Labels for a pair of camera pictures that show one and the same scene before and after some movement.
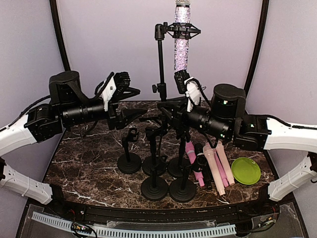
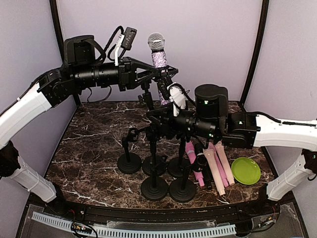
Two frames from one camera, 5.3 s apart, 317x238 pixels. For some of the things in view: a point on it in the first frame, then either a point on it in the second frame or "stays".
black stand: (153, 166) stays
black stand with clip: (180, 166) stays
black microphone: (201, 160) stays
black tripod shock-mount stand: (181, 31) -> (162, 76)
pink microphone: (192, 157) stays
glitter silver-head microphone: (182, 16) -> (156, 43)
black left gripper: (126, 115) -> (128, 74)
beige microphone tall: (221, 151) stays
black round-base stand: (154, 188) stays
